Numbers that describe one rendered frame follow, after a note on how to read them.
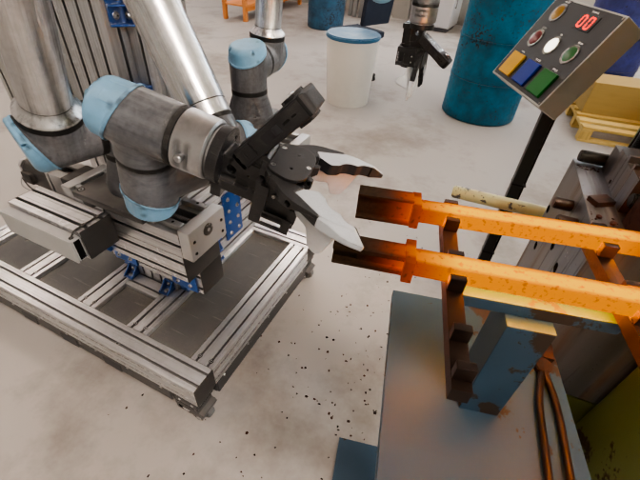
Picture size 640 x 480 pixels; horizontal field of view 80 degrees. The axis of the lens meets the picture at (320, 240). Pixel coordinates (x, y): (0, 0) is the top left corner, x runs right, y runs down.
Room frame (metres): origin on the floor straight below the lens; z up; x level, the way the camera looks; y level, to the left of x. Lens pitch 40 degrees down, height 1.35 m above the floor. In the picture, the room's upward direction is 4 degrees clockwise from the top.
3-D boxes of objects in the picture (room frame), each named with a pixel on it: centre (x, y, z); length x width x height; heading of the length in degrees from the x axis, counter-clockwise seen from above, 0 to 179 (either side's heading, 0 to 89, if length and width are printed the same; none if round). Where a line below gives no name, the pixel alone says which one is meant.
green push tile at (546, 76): (1.21, -0.64, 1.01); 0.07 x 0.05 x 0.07; 6
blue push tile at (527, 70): (1.31, -0.63, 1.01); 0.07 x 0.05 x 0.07; 6
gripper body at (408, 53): (1.26, -0.24, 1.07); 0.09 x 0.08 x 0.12; 67
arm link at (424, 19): (1.26, -0.25, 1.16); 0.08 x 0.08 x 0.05
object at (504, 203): (1.12, -0.68, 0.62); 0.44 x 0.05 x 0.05; 71
